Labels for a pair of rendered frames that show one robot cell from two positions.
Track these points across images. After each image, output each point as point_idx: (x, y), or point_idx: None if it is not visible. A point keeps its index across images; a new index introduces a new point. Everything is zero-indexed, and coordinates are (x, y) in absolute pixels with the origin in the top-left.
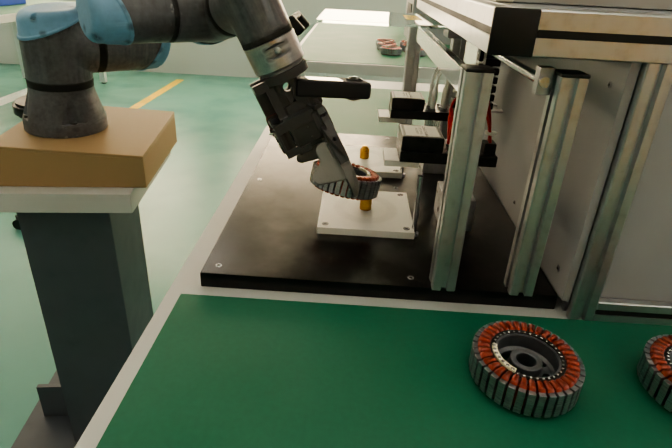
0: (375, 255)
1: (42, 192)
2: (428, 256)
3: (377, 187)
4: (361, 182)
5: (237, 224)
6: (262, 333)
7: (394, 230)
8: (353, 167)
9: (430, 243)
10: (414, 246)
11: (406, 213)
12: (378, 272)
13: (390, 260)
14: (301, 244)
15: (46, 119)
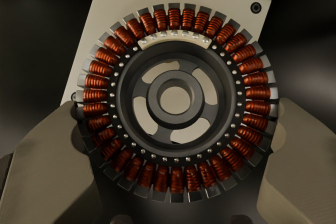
0: (293, 82)
1: None
2: (313, 5)
3: (235, 34)
4: (267, 84)
5: None
6: None
7: (257, 31)
8: (127, 61)
9: None
10: (283, 13)
11: None
12: (332, 93)
13: (310, 65)
14: (241, 180)
15: None
